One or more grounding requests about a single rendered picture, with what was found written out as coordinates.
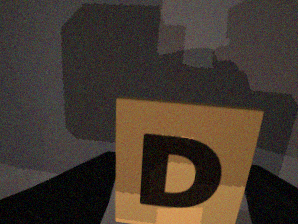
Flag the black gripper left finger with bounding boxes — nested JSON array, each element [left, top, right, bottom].
[[0, 152, 116, 224]]

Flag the tan tile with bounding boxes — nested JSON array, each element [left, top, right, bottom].
[[114, 96, 263, 224]]

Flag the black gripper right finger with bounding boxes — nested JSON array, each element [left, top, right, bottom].
[[245, 164, 298, 224]]

